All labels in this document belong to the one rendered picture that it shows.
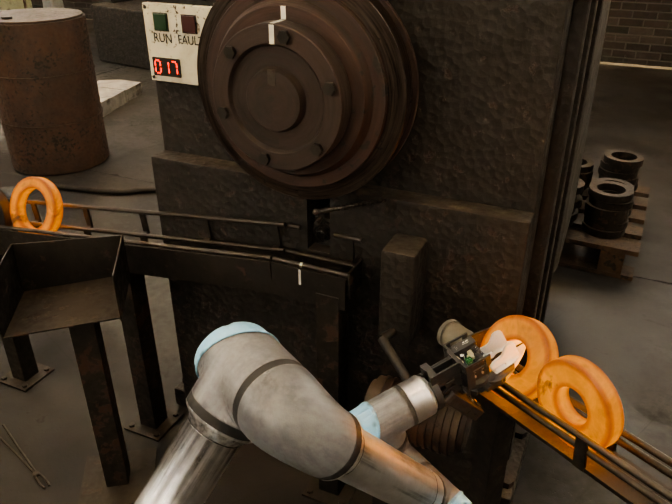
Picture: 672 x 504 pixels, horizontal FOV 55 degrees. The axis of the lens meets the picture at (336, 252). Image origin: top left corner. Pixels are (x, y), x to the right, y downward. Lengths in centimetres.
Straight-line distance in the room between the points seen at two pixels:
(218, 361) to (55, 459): 132
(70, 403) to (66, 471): 30
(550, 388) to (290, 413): 51
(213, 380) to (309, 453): 17
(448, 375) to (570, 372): 20
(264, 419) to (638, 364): 191
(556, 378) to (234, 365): 55
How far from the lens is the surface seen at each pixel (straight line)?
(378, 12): 123
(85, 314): 162
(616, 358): 257
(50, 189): 202
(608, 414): 110
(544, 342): 121
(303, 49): 121
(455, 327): 133
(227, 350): 90
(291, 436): 82
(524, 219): 139
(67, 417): 229
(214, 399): 90
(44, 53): 406
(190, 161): 168
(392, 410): 112
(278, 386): 82
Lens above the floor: 145
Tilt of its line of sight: 28 degrees down
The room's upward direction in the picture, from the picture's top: straight up
